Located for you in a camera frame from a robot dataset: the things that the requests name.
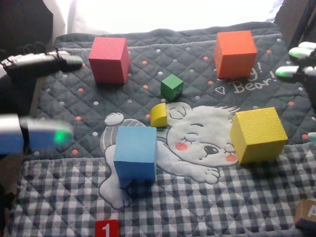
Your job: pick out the small wooden letter block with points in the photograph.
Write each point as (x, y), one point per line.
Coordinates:
(306, 213)

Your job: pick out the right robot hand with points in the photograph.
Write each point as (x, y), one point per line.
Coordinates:
(286, 72)

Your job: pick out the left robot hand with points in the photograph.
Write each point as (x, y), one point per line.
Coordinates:
(37, 59)

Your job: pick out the large yellow foam cube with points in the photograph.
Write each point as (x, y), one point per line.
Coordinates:
(258, 134)

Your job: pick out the small green cube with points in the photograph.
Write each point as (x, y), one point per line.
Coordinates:
(171, 86)

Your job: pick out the large red foam cube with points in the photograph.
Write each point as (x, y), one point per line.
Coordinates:
(107, 59)

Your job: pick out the grey quilt with bear print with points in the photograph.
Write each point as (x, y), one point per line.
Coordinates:
(197, 197)

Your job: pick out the yellow half-round block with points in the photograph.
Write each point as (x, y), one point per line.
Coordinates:
(158, 114)

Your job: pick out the large orange foam cube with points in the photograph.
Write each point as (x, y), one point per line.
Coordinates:
(234, 53)

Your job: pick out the small red number tile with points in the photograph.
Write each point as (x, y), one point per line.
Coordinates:
(106, 228)

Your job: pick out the large blue foam cube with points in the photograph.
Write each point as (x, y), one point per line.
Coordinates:
(135, 153)

